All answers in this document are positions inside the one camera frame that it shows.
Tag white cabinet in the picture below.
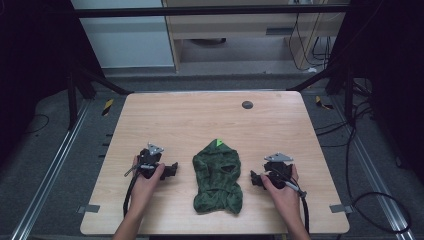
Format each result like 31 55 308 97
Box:
70 0 176 70

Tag black diagonal frame strut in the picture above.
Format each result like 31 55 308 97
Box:
287 65 348 93
75 62 135 96

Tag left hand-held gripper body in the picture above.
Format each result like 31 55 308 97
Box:
136 142 168 180

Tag thin black floor cable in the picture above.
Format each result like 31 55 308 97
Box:
23 113 51 135

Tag light wooden desk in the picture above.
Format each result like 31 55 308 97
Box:
161 0 349 73

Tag black curtain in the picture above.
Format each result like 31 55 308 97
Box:
0 0 104 168
324 0 424 184

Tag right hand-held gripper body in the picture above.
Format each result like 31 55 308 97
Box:
263 152 295 190

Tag person's right hand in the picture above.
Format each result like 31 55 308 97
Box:
260 164 303 218

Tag black frame post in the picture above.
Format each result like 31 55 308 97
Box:
66 70 80 131
344 64 355 126

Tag dark green fleece garment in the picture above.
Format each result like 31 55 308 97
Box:
191 138 244 215

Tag aluminium floor rail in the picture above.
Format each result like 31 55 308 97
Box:
9 99 92 240
331 95 417 240

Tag hanging black desk cables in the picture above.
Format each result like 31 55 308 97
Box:
287 12 333 73

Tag grey tape strip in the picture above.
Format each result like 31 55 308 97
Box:
76 204 101 215
329 203 354 215

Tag black horizontal frame bar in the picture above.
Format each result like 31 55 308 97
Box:
70 4 352 19

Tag yellow black hazard tape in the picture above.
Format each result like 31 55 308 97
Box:
314 95 335 111
101 98 115 117

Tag person's left hand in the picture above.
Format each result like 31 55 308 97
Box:
128 155 166 215

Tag black floor cable loop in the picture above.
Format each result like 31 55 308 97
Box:
314 99 413 235

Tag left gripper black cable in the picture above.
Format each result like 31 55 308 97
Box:
122 164 148 218

